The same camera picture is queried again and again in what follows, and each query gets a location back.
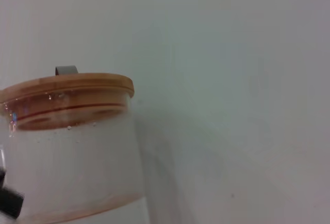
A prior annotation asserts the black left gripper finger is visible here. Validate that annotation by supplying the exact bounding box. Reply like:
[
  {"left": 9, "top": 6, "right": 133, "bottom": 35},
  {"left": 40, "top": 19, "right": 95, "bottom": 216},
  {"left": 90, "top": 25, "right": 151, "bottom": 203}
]
[{"left": 0, "top": 166, "right": 26, "bottom": 219}]

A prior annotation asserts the wooden jar lid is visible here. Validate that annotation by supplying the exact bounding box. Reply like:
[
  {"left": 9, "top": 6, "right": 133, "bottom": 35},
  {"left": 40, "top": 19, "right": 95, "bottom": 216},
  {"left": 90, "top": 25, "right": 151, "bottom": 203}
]
[{"left": 0, "top": 73, "right": 135, "bottom": 131}]

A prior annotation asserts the metal lid handle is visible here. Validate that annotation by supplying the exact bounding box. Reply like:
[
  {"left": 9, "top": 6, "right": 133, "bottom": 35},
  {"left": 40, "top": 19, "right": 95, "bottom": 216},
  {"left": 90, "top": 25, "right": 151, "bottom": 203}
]
[{"left": 55, "top": 65, "right": 78, "bottom": 76}]

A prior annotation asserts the glass dispenser jar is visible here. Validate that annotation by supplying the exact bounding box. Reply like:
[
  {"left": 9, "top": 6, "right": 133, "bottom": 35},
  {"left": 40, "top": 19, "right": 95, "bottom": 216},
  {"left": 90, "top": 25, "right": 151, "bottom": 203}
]
[{"left": 0, "top": 97, "right": 151, "bottom": 224}]

